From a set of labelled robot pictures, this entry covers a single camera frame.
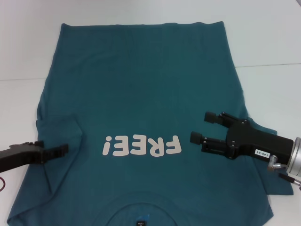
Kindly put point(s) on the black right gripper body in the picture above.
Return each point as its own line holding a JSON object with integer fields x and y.
{"x": 257, "y": 143}

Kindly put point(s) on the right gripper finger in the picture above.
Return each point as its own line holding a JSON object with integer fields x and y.
{"x": 210, "y": 117}
{"x": 196, "y": 137}

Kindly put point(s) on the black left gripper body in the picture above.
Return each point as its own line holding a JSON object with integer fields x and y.
{"x": 18, "y": 156}

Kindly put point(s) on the teal t-shirt with FREE print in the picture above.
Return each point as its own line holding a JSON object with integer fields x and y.
{"x": 141, "y": 82}

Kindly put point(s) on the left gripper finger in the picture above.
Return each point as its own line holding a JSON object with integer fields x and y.
{"x": 56, "y": 149}
{"x": 55, "y": 155}

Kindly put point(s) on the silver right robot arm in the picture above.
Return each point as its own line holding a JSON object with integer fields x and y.
{"x": 296, "y": 157}

